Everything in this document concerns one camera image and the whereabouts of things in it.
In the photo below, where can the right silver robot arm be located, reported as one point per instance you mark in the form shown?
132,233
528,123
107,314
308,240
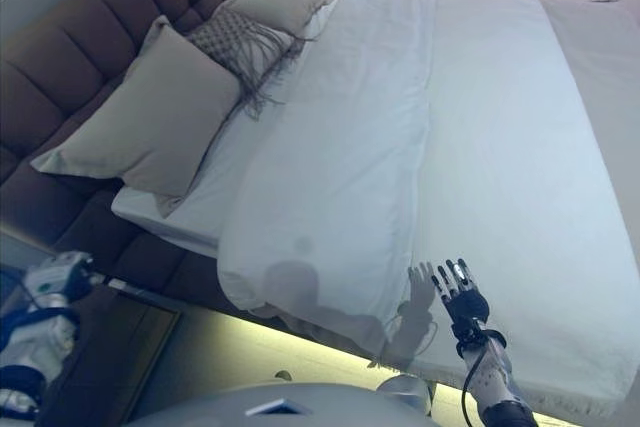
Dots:
492,377

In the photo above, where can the white duvet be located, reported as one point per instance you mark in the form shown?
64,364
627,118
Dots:
350,147

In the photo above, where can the fringed macrame cushion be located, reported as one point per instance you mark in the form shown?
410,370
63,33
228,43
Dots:
235,42

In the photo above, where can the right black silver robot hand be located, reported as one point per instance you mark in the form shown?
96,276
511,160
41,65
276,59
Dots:
465,304

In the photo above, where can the silver robot torso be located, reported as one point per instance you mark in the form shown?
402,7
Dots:
300,404

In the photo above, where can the wooden nightstand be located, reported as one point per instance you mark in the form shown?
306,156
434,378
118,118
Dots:
130,357

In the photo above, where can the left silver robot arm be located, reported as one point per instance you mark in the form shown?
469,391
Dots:
45,337

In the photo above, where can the beige bed runner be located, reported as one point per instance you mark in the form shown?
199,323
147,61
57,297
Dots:
605,97

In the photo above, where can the right silver robot leg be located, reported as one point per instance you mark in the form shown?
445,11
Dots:
405,392

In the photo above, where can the large beige pillow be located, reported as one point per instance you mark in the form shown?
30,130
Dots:
145,117

